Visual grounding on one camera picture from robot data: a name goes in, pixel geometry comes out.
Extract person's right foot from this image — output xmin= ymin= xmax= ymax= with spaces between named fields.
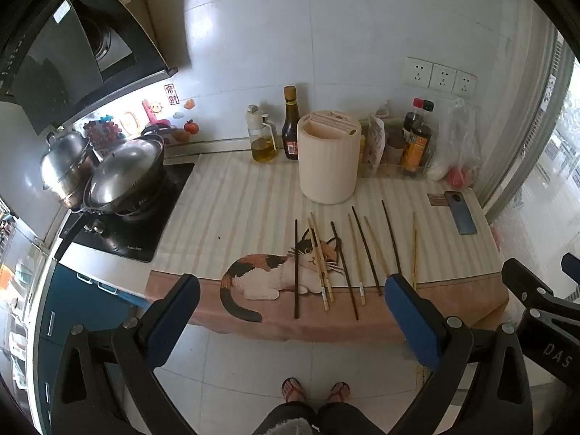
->
xmin=327 ymin=381 xmax=352 ymax=404

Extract person's foot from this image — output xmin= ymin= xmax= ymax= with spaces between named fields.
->
xmin=327 ymin=381 xmax=352 ymax=404
xmin=281 ymin=377 xmax=310 ymax=403

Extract grey window frame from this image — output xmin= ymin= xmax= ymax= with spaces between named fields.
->
xmin=480 ymin=22 xmax=580 ymax=227

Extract steel wok lid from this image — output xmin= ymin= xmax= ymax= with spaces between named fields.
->
xmin=86 ymin=138 xmax=164 ymax=204

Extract blue smartphone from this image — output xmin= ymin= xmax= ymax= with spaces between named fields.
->
xmin=444 ymin=190 xmax=478 ymax=235

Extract dark sauce bottle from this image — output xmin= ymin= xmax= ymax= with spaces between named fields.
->
xmin=281 ymin=85 xmax=301 ymax=161

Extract black-capped orange-label bottle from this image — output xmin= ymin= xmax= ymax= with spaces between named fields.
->
xmin=402 ymin=100 xmax=436 ymax=177

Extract white paper packet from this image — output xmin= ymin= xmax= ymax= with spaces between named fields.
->
xmin=362 ymin=113 xmax=387 ymax=166

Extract red-capped dark bottle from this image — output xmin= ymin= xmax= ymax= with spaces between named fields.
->
xmin=402 ymin=98 xmax=424 ymax=164

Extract black gas stove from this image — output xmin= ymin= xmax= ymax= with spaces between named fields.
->
xmin=58 ymin=163 xmax=195 ymax=264

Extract storage shelf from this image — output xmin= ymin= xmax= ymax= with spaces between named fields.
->
xmin=0 ymin=199 xmax=41 ymax=386

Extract blue base cabinet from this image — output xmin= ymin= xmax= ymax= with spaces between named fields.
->
xmin=36 ymin=263 xmax=146 ymax=418

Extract colourful figure wall sticker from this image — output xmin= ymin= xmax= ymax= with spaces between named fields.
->
xmin=84 ymin=115 xmax=123 ymax=146

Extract wooden wall cabinet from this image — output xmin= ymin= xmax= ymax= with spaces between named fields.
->
xmin=84 ymin=0 xmax=191 ymax=71

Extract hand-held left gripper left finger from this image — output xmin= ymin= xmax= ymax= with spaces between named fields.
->
xmin=38 ymin=273 xmax=202 ymax=435

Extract person's black trousers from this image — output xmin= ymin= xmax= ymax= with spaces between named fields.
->
xmin=265 ymin=401 xmax=386 ymax=435

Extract clear plastic tray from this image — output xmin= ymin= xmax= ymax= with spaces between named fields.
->
xmin=358 ymin=136 xmax=436 ymax=179

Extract cream round utensil holder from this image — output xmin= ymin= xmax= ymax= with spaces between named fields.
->
xmin=297 ymin=109 xmax=363 ymax=204

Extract clear plastic bag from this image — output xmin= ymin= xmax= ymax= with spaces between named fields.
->
xmin=426 ymin=97 xmax=481 ymax=189

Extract white-tipped bamboo chopstick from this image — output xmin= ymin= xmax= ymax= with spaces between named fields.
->
xmin=309 ymin=211 xmax=335 ymax=303
xmin=347 ymin=213 xmax=367 ymax=306
xmin=306 ymin=216 xmax=330 ymax=312

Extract black range hood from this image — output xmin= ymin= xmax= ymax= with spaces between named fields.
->
xmin=0 ymin=0 xmax=179 ymax=134

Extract brown round container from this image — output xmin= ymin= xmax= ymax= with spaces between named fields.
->
xmin=385 ymin=127 xmax=406 ymax=164

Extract black wok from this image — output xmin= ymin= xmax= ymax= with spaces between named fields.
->
xmin=54 ymin=133 xmax=167 ymax=261

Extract glass oil bottle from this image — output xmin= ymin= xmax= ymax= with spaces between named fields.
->
xmin=247 ymin=104 xmax=279 ymax=164

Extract dark wooden chopstick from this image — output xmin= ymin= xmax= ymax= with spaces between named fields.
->
xmin=294 ymin=219 xmax=300 ymax=320
xmin=330 ymin=221 xmax=360 ymax=321
xmin=381 ymin=199 xmax=403 ymax=276
xmin=351 ymin=206 xmax=384 ymax=297

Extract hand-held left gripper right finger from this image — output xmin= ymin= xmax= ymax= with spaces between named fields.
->
xmin=384 ymin=273 xmax=547 ymax=435

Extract steel pot with lid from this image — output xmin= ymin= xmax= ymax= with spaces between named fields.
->
xmin=40 ymin=130 xmax=98 ymax=211

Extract white wall socket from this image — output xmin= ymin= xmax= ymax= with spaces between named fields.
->
xmin=430 ymin=62 xmax=456 ymax=91
xmin=454 ymin=70 xmax=478 ymax=96
xmin=405 ymin=57 xmax=431 ymax=87

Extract person's left foot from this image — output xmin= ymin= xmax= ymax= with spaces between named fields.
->
xmin=281 ymin=377 xmax=310 ymax=403

